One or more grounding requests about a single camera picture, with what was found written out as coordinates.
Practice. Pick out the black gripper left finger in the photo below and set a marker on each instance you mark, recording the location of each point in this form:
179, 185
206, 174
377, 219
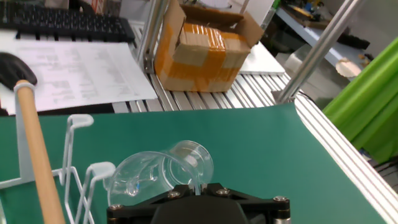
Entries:
130, 213

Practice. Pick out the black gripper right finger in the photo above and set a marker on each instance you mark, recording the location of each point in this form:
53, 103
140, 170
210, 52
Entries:
267, 211

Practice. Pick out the green table mat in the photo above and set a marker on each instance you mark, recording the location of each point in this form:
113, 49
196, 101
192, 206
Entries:
248, 149

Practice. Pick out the green cloth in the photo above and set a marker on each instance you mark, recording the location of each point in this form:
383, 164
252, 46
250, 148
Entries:
367, 109

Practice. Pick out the white printed paper sheet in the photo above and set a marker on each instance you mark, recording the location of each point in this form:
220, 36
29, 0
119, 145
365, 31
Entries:
84, 71

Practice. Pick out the cardboard box with orange tape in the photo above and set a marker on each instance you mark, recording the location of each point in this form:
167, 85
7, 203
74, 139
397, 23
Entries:
199, 56

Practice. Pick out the black computer mouse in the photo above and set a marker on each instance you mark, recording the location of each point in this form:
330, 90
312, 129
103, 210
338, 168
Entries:
14, 70

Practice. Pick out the black computer keyboard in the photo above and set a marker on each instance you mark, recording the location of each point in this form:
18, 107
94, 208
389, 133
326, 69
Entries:
68, 25

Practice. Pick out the aluminium frame post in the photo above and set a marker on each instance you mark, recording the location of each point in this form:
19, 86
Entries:
317, 53
152, 31

